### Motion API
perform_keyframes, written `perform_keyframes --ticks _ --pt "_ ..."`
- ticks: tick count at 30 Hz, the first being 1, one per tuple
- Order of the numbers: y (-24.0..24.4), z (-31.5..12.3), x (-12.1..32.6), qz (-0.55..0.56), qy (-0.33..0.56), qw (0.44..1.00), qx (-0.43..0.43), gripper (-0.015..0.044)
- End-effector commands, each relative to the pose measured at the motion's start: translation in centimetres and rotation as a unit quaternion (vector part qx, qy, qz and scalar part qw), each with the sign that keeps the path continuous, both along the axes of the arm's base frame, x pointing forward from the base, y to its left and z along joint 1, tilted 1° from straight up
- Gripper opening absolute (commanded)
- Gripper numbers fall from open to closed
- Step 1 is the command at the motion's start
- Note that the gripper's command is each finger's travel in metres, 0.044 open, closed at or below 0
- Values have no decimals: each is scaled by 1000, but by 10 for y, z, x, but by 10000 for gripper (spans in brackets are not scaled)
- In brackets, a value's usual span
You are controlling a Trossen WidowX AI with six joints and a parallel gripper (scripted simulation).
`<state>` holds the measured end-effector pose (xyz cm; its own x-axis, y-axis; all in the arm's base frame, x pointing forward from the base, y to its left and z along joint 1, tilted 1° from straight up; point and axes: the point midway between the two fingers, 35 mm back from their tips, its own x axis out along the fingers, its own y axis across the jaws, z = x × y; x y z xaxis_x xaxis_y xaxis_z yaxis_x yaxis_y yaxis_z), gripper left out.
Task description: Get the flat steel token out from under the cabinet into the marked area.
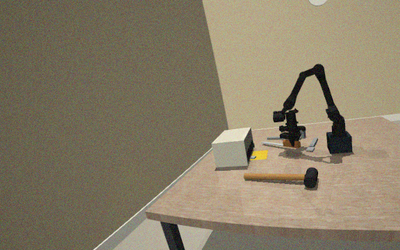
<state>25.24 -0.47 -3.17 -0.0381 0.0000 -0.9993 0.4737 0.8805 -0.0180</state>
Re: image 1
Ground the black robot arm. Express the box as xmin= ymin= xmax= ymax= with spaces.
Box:
xmin=273 ymin=64 xmax=346 ymax=135

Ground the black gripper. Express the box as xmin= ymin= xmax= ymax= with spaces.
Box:
xmin=280 ymin=120 xmax=306 ymax=146

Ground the mallet with wooden handle and black head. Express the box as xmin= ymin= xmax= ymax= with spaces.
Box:
xmin=243 ymin=167 xmax=318 ymax=188

